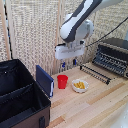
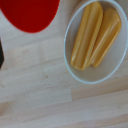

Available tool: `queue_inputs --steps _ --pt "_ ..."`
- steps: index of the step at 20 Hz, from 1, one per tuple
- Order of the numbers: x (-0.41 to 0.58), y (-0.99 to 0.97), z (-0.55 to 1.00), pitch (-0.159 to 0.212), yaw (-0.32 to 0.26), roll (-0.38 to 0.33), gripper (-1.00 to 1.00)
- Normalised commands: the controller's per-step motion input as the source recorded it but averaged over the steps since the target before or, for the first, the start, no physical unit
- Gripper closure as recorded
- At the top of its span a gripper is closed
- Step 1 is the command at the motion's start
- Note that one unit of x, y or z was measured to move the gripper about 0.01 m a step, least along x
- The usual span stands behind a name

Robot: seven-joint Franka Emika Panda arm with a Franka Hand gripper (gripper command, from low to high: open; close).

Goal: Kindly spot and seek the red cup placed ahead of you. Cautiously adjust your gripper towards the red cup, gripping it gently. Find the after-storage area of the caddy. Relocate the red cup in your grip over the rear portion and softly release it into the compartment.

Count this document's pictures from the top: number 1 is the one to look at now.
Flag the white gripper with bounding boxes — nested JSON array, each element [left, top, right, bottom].
[[54, 41, 86, 70]]

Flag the red plastic cup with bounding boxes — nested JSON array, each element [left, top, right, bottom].
[[56, 74, 69, 90]]

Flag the black fabric storage bin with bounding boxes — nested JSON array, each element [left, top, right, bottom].
[[0, 58, 52, 128]]

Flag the yellow food pieces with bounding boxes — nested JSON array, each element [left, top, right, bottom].
[[73, 80, 86, 90]]

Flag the white bowl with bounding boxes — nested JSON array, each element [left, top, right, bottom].
[[71, 78, 90, 94]]

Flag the dark blue flat box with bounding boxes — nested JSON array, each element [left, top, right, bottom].
[[35, 64, 55, 99]]

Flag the black toaster oven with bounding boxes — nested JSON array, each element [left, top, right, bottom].
[[92, 37, 128, 80]]

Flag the black wire oven rack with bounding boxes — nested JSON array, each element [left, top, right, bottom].
[[78, 63, 112, 86]]

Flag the wooden vertical post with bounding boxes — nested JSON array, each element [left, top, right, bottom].
[[53, 0, 65, 75]]

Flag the black cable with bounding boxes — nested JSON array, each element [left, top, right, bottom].
[[85, 25, 128, 48]]

